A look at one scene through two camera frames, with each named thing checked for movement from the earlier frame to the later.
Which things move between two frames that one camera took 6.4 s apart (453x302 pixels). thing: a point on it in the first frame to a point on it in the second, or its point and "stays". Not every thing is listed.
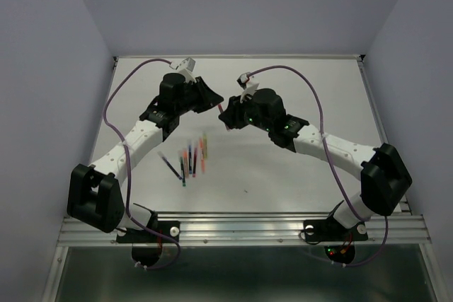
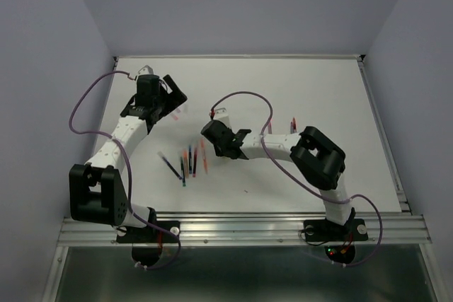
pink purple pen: (194, 165) stays
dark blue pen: (174, 170) stays
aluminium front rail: (259, 228) stays
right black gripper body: (250, 116) to (220, 151)
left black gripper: (209, 98) to (177, 99)
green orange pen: (184, 183) stays
